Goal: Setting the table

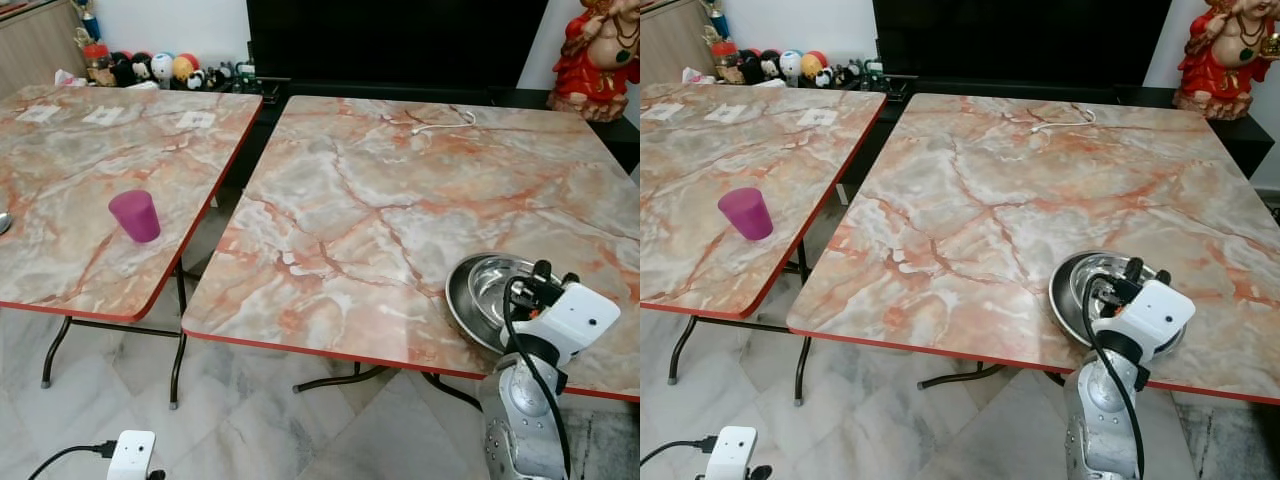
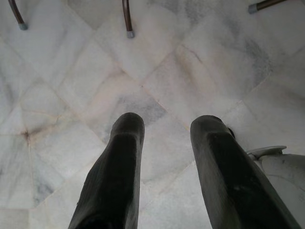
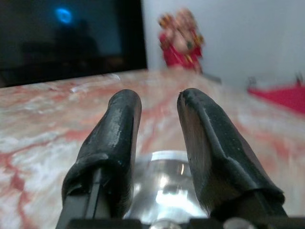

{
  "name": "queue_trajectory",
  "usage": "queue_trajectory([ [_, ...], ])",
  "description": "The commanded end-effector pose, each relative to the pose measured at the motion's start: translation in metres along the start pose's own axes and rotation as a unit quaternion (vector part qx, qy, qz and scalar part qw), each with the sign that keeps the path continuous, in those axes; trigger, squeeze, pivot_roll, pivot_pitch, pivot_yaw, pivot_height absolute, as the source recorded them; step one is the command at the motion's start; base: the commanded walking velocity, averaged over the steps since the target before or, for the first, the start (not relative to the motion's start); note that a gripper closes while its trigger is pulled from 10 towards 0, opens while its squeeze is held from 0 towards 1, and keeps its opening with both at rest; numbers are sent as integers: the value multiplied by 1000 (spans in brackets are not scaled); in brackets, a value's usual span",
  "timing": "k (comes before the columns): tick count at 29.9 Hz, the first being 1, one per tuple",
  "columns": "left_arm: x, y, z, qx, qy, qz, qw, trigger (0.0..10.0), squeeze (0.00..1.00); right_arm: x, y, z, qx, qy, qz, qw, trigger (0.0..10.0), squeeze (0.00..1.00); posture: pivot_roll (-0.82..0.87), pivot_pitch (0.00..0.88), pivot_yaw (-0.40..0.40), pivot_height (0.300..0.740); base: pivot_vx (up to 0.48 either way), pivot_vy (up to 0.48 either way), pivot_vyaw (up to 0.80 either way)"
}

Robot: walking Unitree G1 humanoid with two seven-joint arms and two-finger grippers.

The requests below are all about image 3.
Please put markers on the clear drinking glass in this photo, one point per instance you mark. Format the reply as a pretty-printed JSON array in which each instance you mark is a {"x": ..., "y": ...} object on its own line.
[{"x": 164, "y": 186}]

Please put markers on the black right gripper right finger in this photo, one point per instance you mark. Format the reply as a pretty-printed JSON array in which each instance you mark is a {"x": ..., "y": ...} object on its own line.
[{"x": 214, "y": 143}]

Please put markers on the red table cloth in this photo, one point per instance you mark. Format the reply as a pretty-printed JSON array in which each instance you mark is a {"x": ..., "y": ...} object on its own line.
[{"x": 281, "y": 96}]

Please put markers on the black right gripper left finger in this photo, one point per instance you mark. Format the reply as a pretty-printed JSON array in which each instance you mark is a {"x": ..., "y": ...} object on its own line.
[{"x": 112, "y": 143}]

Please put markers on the black television screen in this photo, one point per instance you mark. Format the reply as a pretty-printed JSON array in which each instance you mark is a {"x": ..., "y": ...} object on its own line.
[{"x": 69, "y": 38}]

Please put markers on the red and gold figurine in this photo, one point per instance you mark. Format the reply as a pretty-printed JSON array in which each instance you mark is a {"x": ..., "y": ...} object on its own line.
[{"x": 182, "y": 40}]

